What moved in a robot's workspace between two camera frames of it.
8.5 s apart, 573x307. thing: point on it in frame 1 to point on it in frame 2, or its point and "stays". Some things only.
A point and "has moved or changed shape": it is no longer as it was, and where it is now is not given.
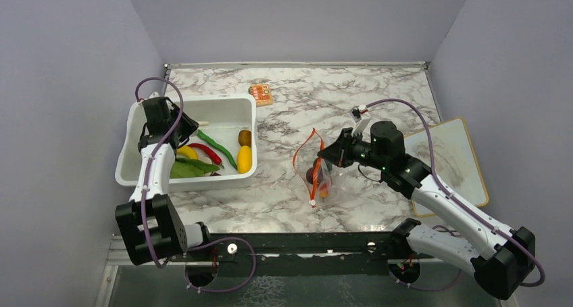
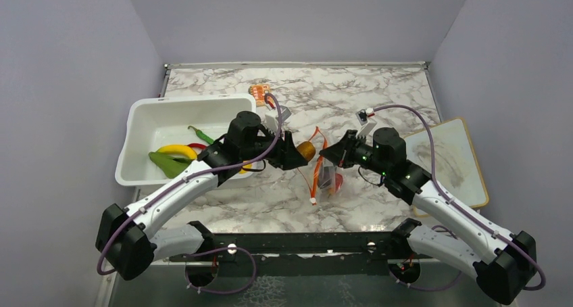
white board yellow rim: [455, 159] stays
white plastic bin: [221, 117] stays
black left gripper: [190, 126] to [286, 155]
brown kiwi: [244, 138] has moved or changed shape
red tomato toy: [323, 190] to [338, 182]
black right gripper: [338, 153] stays
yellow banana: [188, 151] stays
